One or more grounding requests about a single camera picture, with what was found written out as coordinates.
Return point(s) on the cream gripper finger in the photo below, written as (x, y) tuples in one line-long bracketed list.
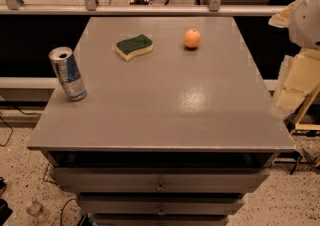
[(281, 19), (297, 78)]

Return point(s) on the grey drawer cabinet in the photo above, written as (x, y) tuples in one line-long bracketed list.
[(175, 137)]

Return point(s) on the orange fruit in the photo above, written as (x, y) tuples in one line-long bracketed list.
[(192, 38)]

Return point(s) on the silver blue redbull can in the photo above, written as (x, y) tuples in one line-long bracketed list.
[(67, 72)]

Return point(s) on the clear plastic bottle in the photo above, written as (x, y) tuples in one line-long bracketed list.
[(36, 210)]

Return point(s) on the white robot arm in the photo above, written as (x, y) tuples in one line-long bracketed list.
[(304, 25)]

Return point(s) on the green yellow sponge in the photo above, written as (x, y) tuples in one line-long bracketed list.
[(133, 47)]

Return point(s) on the wooden stand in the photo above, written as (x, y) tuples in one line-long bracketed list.
[(297, 121)]

